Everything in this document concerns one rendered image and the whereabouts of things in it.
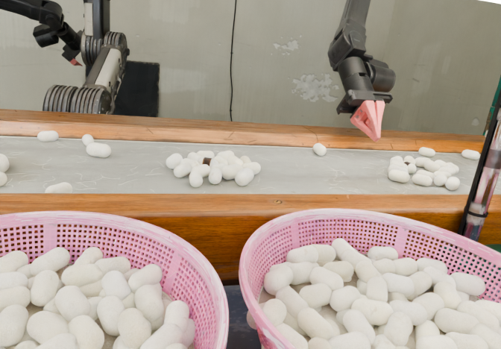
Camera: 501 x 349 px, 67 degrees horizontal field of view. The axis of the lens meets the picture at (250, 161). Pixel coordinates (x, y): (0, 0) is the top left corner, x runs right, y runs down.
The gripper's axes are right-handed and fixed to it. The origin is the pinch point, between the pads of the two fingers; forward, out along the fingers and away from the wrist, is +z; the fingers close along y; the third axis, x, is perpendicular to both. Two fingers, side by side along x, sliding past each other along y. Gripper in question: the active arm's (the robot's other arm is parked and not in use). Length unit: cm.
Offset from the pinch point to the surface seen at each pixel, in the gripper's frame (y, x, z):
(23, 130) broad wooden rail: -65, 7, -4
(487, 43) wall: 130, 48, -99
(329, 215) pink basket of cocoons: -24.7, -18.1, 24.3
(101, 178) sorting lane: -50, -6, 13
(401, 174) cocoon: -3.3, -6.6, 12.6
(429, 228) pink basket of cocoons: -14.9, -20.9, 27.4
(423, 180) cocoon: -0.1, -7.2, 14.1
